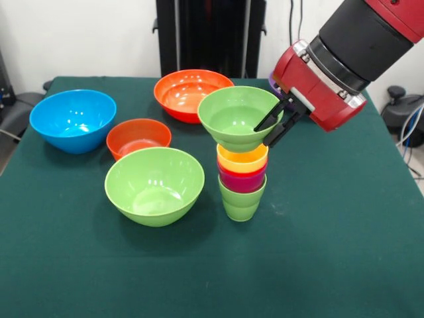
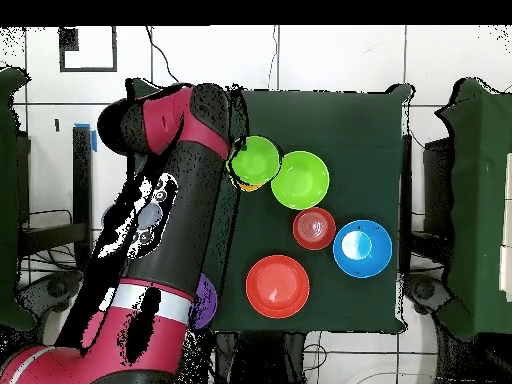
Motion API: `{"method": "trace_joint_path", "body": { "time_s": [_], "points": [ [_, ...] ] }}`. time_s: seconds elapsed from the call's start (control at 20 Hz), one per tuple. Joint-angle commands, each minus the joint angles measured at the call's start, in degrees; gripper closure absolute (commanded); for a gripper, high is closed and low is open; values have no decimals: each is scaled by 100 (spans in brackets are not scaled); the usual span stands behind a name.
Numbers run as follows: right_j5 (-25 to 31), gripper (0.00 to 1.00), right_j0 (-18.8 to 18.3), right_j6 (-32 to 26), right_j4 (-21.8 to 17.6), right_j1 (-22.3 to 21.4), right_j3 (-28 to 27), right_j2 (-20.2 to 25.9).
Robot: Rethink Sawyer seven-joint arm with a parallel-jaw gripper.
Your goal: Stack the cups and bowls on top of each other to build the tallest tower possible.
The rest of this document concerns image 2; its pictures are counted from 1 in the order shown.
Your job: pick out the yellow cup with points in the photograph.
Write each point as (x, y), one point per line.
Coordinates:
(250, 186)

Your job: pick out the small green bowl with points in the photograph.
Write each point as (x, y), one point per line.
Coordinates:
(256, 160)

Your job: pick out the large green bowl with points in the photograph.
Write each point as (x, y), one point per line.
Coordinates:
(302, 180)

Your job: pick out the small orange bowl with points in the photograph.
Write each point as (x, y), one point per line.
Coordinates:
(314, 228)

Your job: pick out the large orange bowl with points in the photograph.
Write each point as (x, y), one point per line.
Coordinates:
(276, 286)

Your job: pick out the large purple bowl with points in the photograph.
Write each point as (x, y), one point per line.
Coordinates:
(206, 304)

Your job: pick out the blue bowl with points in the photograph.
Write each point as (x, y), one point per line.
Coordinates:
(362, 264)

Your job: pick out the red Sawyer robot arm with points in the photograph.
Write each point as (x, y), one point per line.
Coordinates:
(184, 224)

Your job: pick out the dark green tablecloth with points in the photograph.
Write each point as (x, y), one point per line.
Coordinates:
(352, 132)

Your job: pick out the blue tape strip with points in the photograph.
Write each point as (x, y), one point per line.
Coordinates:
(94, 142)

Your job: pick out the black metal stand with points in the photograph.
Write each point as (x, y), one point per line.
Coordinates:
(82, 180)

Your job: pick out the black box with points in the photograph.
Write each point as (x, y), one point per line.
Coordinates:
(438, 188)

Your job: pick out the black office chair base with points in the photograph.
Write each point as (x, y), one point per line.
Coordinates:
(52, 290)

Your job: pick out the green cloth side table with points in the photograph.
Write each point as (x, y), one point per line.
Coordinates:
(8, 260)
(480, 200)

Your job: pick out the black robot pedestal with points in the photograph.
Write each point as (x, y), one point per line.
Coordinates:
(260, 360)

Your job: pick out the black square floor frame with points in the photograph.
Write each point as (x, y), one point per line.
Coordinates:
(88, 70)

